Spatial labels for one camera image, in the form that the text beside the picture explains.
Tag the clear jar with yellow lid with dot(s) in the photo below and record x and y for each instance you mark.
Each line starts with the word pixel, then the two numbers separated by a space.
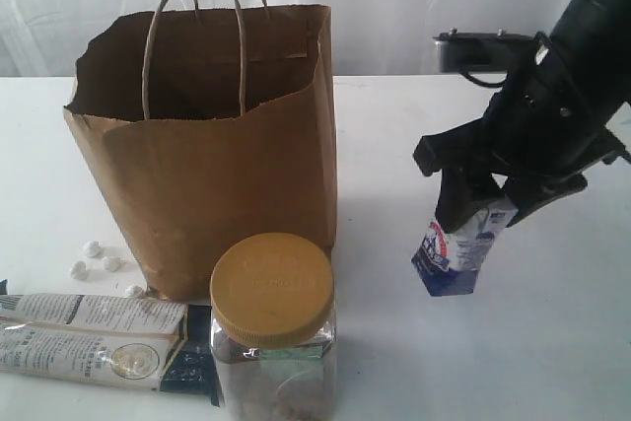
pixel 273 329

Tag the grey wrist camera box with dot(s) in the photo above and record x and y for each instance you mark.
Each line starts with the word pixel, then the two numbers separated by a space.
pixel 470 53

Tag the brown paper bag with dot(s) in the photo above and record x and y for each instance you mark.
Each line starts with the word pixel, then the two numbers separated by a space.
pixel 207 126

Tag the white candy left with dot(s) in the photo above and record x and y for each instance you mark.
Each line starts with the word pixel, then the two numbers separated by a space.
pixel 79 271

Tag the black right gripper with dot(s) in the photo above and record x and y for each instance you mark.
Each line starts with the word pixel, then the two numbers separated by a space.
pixel 547 122

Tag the white and blue milk carton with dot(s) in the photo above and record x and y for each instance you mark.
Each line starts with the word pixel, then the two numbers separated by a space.
pixel 449 263

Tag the white candy right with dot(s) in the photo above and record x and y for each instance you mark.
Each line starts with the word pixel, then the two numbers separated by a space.
pixel 112 263

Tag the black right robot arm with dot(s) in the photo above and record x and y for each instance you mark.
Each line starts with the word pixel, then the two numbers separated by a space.
pixel 588 28

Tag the white candy top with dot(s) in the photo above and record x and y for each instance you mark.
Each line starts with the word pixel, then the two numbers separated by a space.
pixel 92 249

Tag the small white candy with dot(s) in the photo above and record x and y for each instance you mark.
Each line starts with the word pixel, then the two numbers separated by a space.
pixel 134 292

